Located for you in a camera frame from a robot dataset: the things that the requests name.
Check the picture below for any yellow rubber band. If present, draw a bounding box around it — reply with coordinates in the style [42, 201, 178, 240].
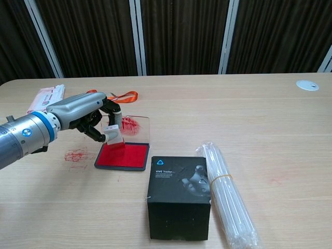
[210, 174, 233, 188]

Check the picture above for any white round cable grommet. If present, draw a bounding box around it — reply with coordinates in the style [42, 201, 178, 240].
[296, 80, 320, 91]

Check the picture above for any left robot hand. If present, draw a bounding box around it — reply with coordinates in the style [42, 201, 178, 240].
[45, 92, 123, 144]

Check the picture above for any red ink pad with lid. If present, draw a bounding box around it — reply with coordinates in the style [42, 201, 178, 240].
[94, 115, 151, 172]

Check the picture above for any pink white tissue pack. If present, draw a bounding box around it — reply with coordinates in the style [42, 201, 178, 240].
[26, 84, 66, 115]

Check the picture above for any clear plastic tube bundle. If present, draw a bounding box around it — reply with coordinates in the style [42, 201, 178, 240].
[195, 141, 264, 249]

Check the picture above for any black VIVE Tracker box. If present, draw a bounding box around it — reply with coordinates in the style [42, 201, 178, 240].
[147, 156, 211, 241]

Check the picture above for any orange lanyard with clear badge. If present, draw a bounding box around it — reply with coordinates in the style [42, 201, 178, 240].
[85, 89, 139, 103]

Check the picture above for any grey partition post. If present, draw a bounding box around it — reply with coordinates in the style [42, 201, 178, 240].
[129, 0, 147, 76]
[317, 44, 332, 73]
[218, 0, 241, 75]
[24, 0, 65, 79]

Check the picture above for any white red stamp block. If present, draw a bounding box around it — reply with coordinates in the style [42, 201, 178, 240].
[102, 124, 127, 149]

